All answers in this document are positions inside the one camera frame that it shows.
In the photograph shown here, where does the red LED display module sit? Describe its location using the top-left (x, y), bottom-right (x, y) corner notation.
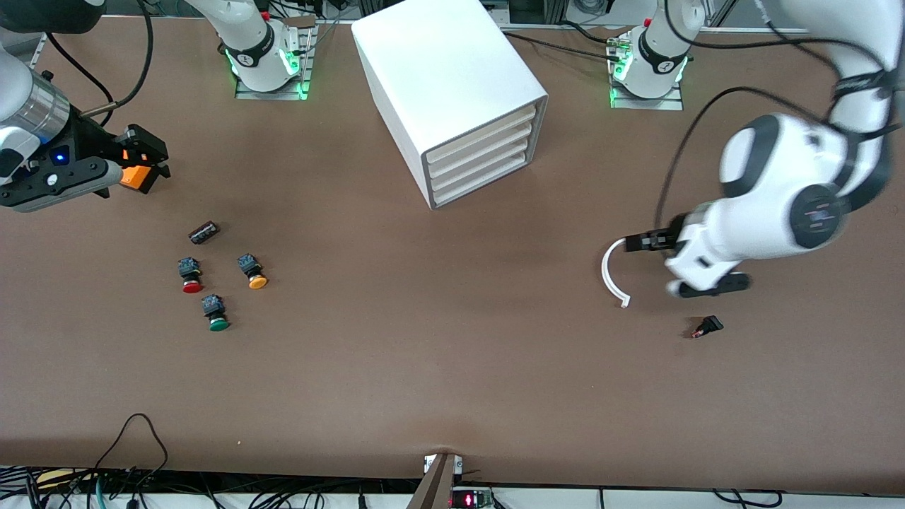
top-left (450, 488), bottom-right (496, 509)

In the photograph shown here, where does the white drawer cabinet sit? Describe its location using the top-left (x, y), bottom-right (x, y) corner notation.
top-left (351, 0), bottom-right (550, 211)

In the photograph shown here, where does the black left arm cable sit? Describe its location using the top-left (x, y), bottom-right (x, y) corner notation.
top-left (654, 0), bottom-right (905, 230)

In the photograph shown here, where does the white semicircular plastic arc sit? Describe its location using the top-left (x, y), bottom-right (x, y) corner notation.
top-left (601, 238), bottom-right (631, 310)

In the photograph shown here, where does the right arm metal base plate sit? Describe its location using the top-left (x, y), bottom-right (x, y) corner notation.
top-left (235, 25), bottom-right (317, 101)

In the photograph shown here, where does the brown angled post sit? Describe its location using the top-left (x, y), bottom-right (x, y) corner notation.
top-left (407, 452), bottom-right (462, 509)

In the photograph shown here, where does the black cable under table edge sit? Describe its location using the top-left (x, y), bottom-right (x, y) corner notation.
top-left (711, 489), bottom-right (784, 509)

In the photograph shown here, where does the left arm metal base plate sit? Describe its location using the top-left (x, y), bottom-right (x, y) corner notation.
top-left (608, 34), bottom-right (685, 111)

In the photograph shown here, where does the red mushroom push button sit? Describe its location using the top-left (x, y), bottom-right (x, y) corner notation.
top-left (177, 257), bottom-right (205, 295)

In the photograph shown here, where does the orange button enclosure box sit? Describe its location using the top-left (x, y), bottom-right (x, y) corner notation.
top-left (117, 148), bottom-right (162, 196)

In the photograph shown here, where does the black cable behind cabinet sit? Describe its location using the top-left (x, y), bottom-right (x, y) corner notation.
top-left (503, 21), bottom-right (623, 64)

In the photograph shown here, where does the yellow push button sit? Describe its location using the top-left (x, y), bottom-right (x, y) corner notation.
top-left (237, 253), bottom-right (269, 291)

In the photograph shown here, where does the white plastic drawer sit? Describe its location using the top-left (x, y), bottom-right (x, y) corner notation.
top-left (428, 106), bottom-right (537, 168)
top-left (429, 131), bottom-right (533, 182)
top-left (431, 145), bottom-right (530, 194)
top-left (433, 159), bottom-right (528, 207)

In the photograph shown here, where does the thin black looped cable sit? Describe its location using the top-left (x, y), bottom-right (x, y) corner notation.
top-left (92, 414), bottom-right (170, 490)

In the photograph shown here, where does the green push button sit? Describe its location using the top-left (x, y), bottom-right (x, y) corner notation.
top-left (202, 294), bottom-right (231, 333)

